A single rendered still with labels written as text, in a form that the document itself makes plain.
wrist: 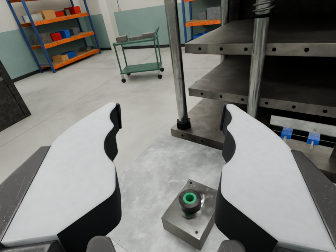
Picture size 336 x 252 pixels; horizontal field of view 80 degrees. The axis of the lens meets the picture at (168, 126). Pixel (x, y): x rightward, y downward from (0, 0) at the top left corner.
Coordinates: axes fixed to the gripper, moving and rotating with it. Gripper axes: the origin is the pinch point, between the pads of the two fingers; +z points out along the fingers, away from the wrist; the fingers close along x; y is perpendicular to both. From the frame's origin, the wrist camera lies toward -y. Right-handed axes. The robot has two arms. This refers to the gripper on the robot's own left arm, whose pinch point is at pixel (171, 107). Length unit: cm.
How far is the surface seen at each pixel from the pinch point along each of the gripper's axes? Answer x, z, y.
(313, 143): 63, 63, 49
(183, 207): 4, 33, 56
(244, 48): 32, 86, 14
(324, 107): 64, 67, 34
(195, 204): 8, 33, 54
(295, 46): 48, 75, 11
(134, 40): -82, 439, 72
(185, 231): 5, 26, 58
